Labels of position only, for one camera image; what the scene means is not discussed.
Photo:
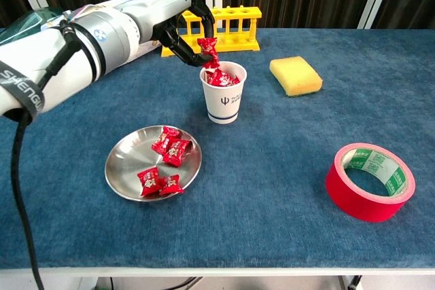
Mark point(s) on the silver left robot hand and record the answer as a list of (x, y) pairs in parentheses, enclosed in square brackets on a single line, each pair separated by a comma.
[(159, 4)]

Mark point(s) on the red candy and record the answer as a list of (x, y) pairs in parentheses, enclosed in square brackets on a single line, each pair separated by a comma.
[(209, 50), (163, 142), (176, 152), (148, 181), (170, 184)]

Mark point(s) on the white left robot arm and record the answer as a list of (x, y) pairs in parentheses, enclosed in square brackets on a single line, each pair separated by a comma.
[(51, 66)]

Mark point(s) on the white paper cup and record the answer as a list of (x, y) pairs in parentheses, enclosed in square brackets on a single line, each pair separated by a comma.
[(222, 106)]

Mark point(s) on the round silver metal plate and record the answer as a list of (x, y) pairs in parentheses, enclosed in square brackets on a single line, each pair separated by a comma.
[(125, 164)]

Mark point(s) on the yellow test tube rack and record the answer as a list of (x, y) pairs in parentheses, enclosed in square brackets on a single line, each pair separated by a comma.
[(238, 43)]

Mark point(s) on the pile of red wrapped candies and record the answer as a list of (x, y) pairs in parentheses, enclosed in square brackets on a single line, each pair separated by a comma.
[(221, 80)]

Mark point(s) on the green transparent bottle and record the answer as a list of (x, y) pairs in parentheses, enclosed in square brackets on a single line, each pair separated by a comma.
[(34, 18)]

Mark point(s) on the yellow sponge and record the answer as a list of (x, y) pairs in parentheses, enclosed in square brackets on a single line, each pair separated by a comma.
[(295, 76)]

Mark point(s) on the blue table cloth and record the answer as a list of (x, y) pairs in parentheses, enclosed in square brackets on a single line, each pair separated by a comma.
[(272, 167)]

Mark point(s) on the red tape roll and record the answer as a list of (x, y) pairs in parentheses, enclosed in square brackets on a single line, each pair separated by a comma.
[(357, 205)]

